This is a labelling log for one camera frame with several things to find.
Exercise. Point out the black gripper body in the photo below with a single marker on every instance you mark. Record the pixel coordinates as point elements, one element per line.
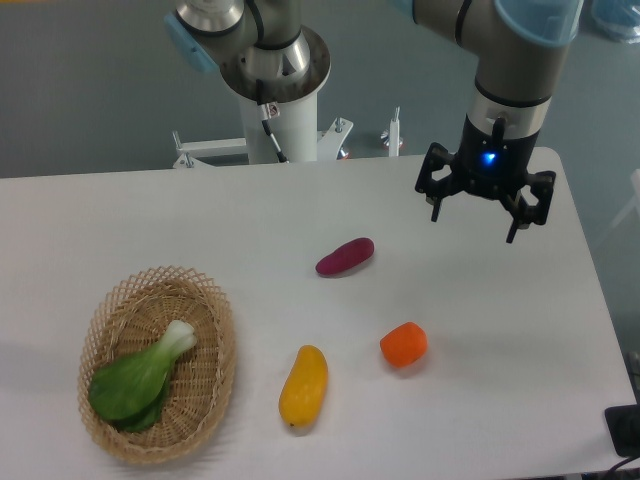
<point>490,170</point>

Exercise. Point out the orange toy fruit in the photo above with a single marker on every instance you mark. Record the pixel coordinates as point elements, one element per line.
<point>404,345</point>

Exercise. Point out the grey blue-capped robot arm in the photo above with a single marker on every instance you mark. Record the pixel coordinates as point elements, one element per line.
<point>521,47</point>

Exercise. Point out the purple toy sweet potato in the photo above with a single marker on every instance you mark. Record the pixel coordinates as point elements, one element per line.
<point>346,257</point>

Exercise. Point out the blue plastic bag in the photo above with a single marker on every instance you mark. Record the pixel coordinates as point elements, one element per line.
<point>618,19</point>

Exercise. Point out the yellow toy mango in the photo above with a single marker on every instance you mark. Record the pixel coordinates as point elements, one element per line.
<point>304,390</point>

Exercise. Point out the black device at table edge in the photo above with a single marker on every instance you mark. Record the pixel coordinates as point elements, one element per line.
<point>623,425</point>

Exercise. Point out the woven wicker basket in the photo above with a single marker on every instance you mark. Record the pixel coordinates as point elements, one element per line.
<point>133,315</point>

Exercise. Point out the green toy bok choy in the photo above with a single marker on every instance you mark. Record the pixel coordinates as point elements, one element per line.
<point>130,392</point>

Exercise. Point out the white frame at right edge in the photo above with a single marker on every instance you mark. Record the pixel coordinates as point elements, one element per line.
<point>632,205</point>

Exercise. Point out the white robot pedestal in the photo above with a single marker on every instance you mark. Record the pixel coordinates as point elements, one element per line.
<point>277,94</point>

